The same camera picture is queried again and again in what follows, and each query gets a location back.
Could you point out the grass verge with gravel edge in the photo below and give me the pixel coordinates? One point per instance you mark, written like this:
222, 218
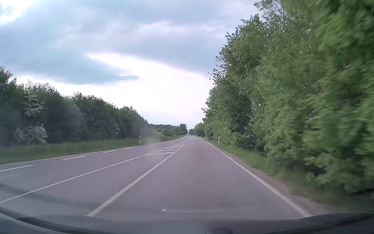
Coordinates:
271, 169

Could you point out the row of dark green trees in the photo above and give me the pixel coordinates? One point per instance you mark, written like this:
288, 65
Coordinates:
60, 120

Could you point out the car's own bonnet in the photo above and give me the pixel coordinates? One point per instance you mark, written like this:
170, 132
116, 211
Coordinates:
187, 226

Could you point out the grey asphalt road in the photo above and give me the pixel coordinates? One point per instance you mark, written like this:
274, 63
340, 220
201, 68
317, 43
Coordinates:
187, 182

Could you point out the road markings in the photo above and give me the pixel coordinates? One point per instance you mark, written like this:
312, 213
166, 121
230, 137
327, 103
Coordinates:
131, 184

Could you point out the row of light green trees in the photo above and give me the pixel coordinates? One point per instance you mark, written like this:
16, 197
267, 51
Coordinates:
304, 97

